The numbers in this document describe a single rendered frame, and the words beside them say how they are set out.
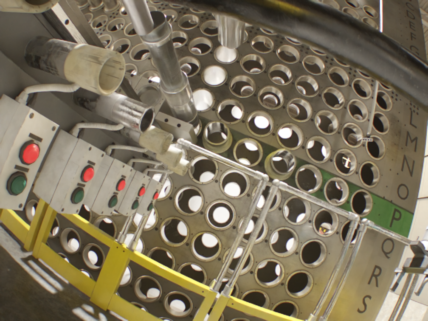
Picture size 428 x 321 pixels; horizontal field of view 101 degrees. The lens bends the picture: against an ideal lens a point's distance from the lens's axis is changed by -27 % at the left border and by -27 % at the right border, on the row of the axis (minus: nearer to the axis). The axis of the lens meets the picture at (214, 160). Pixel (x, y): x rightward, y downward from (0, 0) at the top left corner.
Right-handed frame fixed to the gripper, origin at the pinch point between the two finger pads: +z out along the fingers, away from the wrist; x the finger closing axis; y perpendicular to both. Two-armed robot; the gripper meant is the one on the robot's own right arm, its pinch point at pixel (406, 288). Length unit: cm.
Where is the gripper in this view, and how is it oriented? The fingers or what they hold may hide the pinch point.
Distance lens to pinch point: 106.9
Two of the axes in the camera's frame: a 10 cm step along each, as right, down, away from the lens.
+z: -7.3, 6.2, -2.8
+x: -1.2, 2.9, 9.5
